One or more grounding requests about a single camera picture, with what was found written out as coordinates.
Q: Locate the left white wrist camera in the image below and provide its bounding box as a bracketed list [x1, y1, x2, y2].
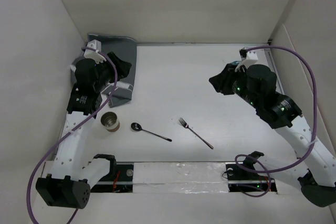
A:
[83, 39, 106, 63]

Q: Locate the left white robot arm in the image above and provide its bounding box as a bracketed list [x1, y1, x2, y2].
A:
[36, 52, 132, 209]

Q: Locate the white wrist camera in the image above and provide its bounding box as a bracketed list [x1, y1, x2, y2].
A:
[234, 47, 258, 72]
[83, 39, 106, 63]

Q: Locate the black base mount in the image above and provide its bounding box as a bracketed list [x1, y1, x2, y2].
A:
[91, 163, 134, 193]
[222, 162, 277, 193]

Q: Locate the black spoon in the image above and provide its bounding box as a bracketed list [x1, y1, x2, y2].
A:
[131, 122, 172, 142]

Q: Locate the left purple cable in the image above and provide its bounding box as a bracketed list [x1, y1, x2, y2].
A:
[25, 46, 118, 224]

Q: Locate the grey striped placemat cloth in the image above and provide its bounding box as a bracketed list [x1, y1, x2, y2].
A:
[70, 34, 138, 109]

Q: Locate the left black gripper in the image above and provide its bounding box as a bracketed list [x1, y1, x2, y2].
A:
[93, 52, 130, 92]

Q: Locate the steel cup with brown band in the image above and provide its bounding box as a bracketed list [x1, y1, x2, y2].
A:
[100, 112, 120, 132]

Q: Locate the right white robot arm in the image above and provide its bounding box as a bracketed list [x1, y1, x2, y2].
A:
[209, 62, 335, 207]

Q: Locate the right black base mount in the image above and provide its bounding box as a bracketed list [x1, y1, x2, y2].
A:
[222, 162, 277, 193]

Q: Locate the black fork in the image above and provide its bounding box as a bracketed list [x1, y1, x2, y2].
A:
[179, 118, 214, 150]

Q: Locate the teal scalloped plate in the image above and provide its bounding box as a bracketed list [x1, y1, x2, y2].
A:
[230, 61, 240, 66]

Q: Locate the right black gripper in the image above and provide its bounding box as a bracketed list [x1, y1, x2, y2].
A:
[209, 63, 261, 109]

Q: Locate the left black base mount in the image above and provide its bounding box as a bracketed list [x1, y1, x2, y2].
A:
[91, 163, 134, 193]

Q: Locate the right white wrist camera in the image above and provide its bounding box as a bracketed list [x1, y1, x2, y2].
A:
[234, 47, 258, 72]

